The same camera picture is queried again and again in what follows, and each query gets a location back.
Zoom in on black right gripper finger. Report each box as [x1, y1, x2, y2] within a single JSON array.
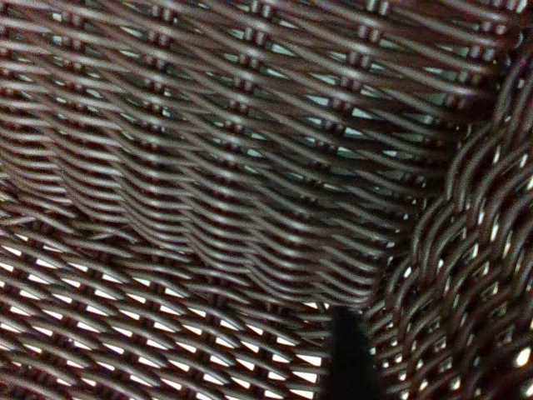
[[328, 307, 382, 400]]

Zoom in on dark brown wicker basket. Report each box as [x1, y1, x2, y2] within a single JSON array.
[[0, 0, 533, 400]]

